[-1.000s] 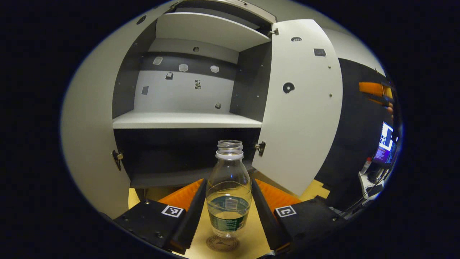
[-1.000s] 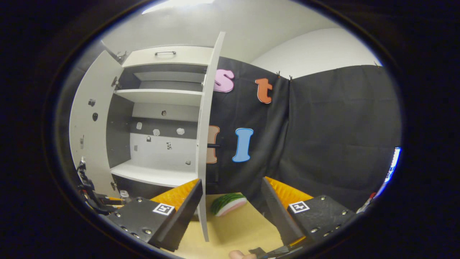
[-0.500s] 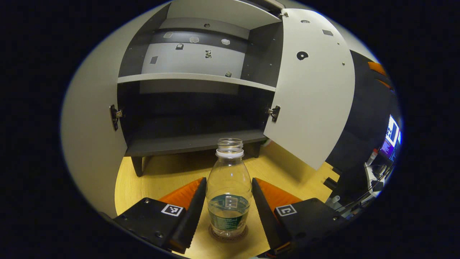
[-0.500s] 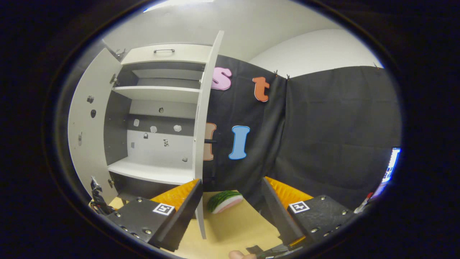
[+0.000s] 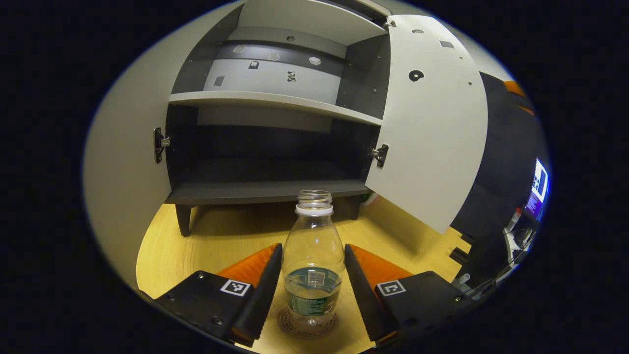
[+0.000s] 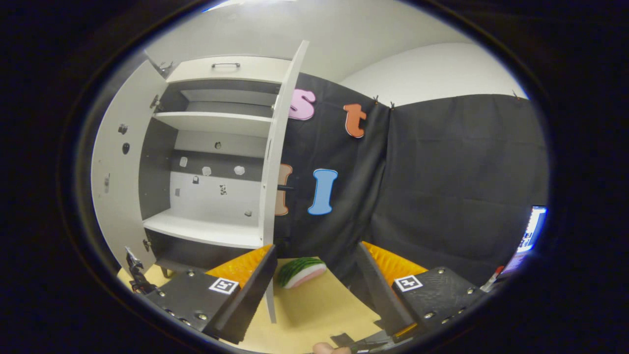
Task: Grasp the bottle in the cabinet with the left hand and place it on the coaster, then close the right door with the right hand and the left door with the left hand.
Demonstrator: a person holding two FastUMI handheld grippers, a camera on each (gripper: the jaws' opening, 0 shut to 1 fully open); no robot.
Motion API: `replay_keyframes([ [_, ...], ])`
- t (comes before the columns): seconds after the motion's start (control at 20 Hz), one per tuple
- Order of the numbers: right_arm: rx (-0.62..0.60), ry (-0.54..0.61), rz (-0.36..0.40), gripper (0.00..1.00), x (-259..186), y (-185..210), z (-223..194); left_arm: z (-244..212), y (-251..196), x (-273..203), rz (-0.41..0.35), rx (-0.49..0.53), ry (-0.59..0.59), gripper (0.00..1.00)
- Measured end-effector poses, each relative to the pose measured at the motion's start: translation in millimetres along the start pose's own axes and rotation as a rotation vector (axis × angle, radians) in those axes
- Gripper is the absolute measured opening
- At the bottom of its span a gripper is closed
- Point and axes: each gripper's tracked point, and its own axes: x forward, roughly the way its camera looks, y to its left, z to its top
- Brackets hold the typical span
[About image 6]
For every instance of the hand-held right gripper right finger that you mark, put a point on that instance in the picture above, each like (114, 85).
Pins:
(383, 295)

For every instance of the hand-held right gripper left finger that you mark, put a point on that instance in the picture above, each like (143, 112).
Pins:
(255, 295)

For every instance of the white cabinet door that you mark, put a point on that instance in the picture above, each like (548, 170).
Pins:
(277, 128)
(118, 216)

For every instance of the white cabinet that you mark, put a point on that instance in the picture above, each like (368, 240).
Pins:
(211, 120)

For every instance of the white cabinet drawer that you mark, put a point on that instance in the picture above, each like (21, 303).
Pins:
(260, 69)

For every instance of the watermelon slice toy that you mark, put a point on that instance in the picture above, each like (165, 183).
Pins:
(300, 273)

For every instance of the small white and red object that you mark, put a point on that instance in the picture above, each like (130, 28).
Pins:
(494, 279)

